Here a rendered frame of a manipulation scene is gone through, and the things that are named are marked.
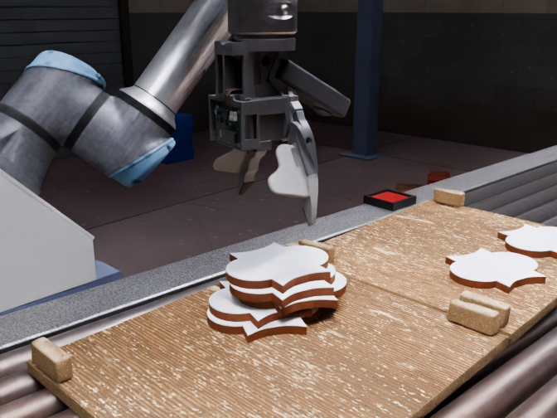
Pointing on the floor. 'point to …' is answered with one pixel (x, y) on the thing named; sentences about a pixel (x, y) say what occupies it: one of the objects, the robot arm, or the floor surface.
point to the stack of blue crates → (183, 131)
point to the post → (367, 81)
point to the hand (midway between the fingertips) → (278, 209)
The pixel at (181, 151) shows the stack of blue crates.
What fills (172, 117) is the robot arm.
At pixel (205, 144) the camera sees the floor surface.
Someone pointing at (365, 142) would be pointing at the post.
